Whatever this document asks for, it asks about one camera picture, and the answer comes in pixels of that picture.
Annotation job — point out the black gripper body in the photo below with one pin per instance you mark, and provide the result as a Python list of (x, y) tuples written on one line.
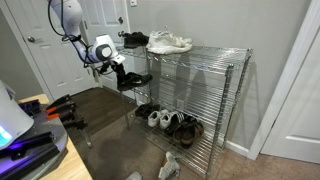
[(118, 69)]

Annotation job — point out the black sneaker with white swoosh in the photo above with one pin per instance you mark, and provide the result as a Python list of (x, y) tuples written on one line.
[(132, 80)]

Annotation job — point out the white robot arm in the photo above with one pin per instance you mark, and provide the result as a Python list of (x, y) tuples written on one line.
[(103, 50)]

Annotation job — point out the small white sneakers on rack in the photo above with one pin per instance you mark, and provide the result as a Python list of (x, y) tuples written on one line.
[(162, 118)]

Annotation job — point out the black brown sandals on rack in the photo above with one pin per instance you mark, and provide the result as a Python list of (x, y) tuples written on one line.
[(184, 129)]

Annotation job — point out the black sneaker on top shelf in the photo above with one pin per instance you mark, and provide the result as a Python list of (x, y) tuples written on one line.
[(135, 40)]

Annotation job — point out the black shoes bottom shelf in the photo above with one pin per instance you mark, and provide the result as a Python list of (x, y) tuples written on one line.
[(144, 110)]

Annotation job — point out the white sneaker right of pair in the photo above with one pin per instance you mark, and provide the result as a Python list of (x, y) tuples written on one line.
[(169, 39)]

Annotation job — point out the white panel door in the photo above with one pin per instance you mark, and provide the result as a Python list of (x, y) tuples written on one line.
[(58, 62)]

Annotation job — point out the black orange clamp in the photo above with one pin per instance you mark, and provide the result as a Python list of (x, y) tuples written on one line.
[(66, 110)]

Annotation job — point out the grey sneaker on carpet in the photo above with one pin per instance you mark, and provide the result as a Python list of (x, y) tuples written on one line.
[(134, 176)]

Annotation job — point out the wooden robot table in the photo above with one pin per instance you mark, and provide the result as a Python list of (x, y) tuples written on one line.
[(69, 166)]

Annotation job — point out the chrome wire shoe rack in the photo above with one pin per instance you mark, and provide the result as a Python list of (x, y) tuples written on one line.
[(203, 83)]

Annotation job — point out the round grey robot base plate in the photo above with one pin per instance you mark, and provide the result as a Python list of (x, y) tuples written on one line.
[(36, 152)]

